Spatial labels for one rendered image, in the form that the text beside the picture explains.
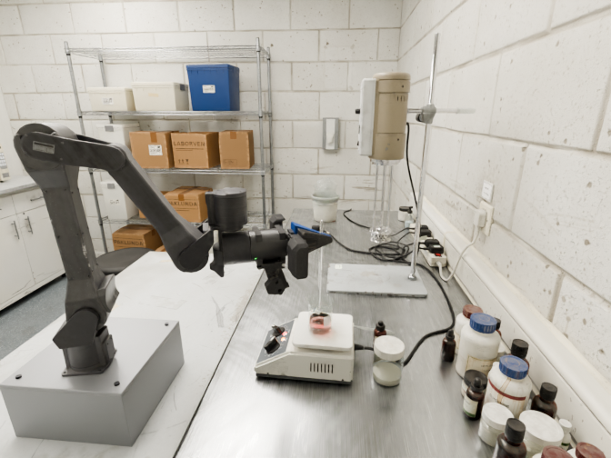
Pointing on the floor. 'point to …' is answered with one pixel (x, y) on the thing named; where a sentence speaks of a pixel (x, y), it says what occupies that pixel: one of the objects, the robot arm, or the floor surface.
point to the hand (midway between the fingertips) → (314, 240)
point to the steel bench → (199, 433)
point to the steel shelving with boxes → (221, 91)
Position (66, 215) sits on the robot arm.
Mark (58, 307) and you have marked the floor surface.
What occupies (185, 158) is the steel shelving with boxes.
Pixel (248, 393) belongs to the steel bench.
